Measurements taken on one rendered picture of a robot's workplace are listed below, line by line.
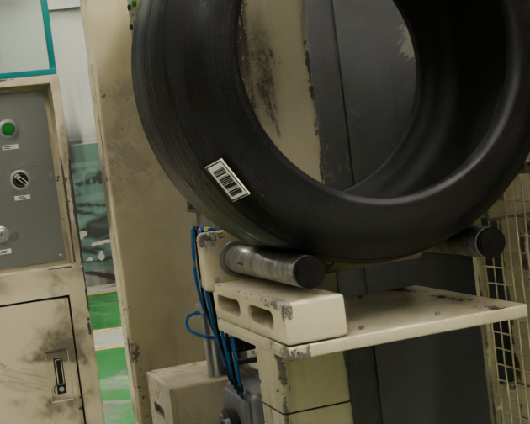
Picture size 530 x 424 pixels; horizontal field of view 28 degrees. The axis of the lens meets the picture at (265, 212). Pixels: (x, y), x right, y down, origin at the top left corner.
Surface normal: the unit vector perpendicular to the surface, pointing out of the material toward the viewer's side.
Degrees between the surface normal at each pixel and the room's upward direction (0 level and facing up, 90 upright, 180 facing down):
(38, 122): 90
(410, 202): 101
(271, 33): 90
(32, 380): 90
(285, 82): 90
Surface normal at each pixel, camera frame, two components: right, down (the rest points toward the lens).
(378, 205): 0.30, 0.20
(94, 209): 0.14, 0.04
